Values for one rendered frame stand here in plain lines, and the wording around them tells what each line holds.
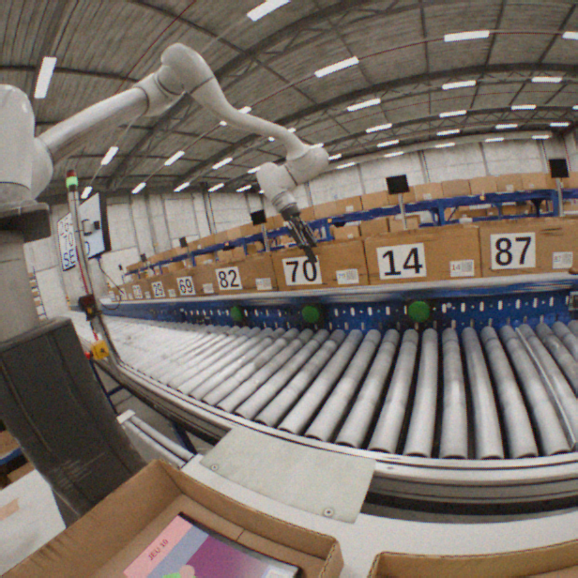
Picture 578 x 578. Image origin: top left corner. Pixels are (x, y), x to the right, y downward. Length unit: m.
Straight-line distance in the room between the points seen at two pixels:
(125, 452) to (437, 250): 0.94
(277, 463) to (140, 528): 0.26
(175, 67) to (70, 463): 0.98
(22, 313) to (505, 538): 0.72
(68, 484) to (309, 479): 0.39
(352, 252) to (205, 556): 0.87
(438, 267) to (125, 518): 0.96
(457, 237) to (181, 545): 0.94
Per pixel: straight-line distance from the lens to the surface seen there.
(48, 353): 0.43
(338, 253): 0.90
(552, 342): 0.82
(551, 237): 0.95
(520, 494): 0.51
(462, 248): 0.85
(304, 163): 0.95
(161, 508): 0.47
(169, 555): 0.40
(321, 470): 0.44
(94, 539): 0.45
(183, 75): 0.89
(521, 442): 0.50
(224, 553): 0.37
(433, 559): 0.28
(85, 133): 0.80
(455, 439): 0.48
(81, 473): 0.50
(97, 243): 1.30
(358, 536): 0.38
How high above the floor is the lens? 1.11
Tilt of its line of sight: 12 degrees down
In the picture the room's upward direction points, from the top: 12 degrees counter-clockwise
